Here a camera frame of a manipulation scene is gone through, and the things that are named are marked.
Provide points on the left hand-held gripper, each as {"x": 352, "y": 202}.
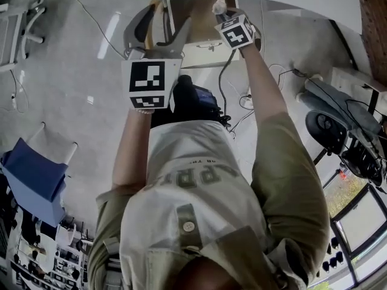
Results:
{"x": 147, "y": 77}

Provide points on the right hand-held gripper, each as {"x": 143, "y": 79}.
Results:
{"x": 236, "y": 33}

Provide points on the paper item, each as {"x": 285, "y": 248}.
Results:
{"x": 219, "y": 6}

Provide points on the white wooden drawer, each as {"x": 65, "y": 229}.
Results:
{"x": 208, "y": 26}

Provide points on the person's right forearm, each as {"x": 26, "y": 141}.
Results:
{"x": 263, "y": 86}

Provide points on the person's left forearm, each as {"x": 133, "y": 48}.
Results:
{"x": 133, "y": 150}

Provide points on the person's left hand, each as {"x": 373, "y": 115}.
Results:
{"x": 144, "y": 111}

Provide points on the person's black trousers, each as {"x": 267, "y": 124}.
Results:
{"x": 184, "y": 101}

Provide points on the black device with blue screen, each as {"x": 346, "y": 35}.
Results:
{"x": 204, "y": 95}

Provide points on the white power strip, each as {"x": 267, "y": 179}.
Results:
{"x": 248, "y": 100}

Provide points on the white rolling chair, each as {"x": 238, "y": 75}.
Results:
{"x": 18, "y": 32}

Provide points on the white side desk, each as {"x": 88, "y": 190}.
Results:
{"x": 356, "y": 77}

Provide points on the red brick pillar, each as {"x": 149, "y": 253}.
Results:
{"x": 375, "y": 26}

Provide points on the grey office chair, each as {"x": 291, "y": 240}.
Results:
{"x": 335, "y": 116}

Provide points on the person's white olive shirt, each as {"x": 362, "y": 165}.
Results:
{"x": 211, "y": 204}

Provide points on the blue fabric chair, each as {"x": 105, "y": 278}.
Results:
{"x": 36, "y": 177}

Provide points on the cluttered background shelves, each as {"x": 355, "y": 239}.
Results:
{"x": 42, "y": 252}

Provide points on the black framed window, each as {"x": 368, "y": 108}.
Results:
{"x": 359, "y": 231}

